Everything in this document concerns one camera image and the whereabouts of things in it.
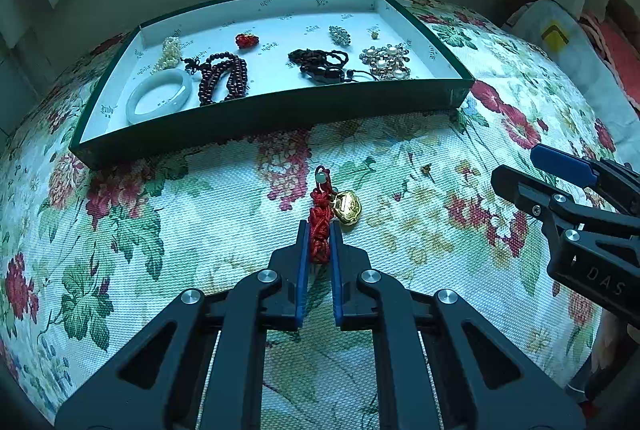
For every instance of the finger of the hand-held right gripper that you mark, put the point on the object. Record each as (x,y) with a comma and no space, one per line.
(570,164)
(525,190)

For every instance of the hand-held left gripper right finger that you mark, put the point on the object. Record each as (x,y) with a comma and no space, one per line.
(395,335)

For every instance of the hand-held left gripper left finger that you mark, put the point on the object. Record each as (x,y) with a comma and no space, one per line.
(240,335)

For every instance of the green cardboard box tray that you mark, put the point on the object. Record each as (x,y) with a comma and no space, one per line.
(280,74)

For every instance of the white plastic bag yellow label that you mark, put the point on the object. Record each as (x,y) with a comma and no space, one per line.
(555,44)

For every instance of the pink cloth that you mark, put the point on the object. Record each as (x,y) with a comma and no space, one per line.
(617,52)

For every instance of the floral bed cover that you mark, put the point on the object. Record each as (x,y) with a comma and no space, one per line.
(150,235)

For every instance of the pearl flower brooch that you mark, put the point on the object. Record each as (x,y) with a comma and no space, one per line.
(386,62)

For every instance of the silver rhinestone brooch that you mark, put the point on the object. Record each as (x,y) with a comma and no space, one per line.
(340,34)

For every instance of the white jade bangle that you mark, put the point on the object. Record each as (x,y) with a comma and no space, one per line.
(159,95)

